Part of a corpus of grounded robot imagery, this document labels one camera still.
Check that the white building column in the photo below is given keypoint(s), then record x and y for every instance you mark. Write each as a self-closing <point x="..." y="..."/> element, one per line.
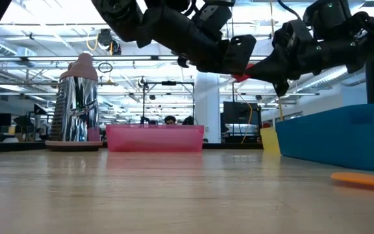
<point x="206" y="110"/>

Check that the yellow plastic bin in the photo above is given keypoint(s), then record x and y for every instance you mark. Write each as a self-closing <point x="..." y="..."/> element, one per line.
<point x="269" y="139"/>

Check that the black frame robot station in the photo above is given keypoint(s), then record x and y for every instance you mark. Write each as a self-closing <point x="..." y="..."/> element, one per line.
<point x="169" y="83"/>

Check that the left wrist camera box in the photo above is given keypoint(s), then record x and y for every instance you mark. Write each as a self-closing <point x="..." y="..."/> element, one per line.
<point x="213" y="16"/>

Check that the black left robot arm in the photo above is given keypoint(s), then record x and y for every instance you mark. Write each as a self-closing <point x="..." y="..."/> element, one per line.
<point x="174" y="32"/>

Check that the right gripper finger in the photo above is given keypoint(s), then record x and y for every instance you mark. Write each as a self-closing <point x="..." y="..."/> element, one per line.
<point x="278" y="63"/>
<point x="274" y="78"/>

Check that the person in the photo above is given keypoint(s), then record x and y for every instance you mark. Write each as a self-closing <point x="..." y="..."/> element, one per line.
<point x="146" y="122"/>
<point x="188" y="121"/>
<point x="39" y="134"/>
<point x="170" y="120"/>

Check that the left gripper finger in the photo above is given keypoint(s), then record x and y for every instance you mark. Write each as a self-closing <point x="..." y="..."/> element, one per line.
<point x="239" y="55"/>

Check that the blue plastic bin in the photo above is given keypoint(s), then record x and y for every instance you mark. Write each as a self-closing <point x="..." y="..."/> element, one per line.
<point x="336" y="136"/>

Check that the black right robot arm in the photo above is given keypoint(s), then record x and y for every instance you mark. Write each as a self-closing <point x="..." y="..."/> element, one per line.
<point x="352" y="42"/>

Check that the black equipment cabinet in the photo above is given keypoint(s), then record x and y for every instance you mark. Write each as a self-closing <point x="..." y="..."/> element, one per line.
<point x="239" y="113"/>

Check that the pink plastic bin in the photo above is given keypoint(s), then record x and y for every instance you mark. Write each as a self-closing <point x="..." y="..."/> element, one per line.
<point x="154" y="138"/>

